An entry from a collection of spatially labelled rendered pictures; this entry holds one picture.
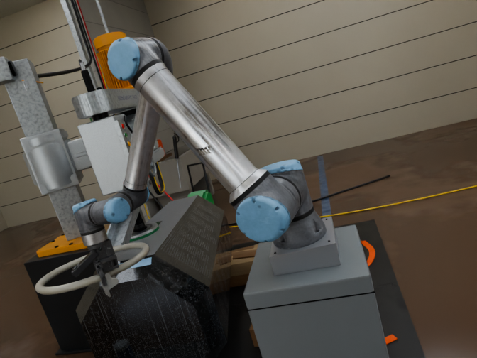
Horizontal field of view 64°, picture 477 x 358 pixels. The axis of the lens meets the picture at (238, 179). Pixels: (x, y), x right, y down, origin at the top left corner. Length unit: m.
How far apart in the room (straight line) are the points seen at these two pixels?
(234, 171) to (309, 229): 0.35
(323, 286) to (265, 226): 0.28
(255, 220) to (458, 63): 6.47
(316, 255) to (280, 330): 0.27
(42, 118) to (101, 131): 0.79
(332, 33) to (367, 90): 1.11
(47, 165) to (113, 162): 0.74
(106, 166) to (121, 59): 1.17
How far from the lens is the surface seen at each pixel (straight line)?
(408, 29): 7.16
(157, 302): 2.05
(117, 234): 2.20
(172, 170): 5.21
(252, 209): 1.08
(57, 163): 2.90
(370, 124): 7.10
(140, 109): 1.39
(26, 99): 3.00
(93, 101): 2.25
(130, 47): 1.18
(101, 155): 2.29
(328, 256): 1.29
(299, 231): 1.29
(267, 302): 1.28
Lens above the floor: 1.46
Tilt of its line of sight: 12 degrees down
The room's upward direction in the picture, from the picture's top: 16 degrees counter-clockwise
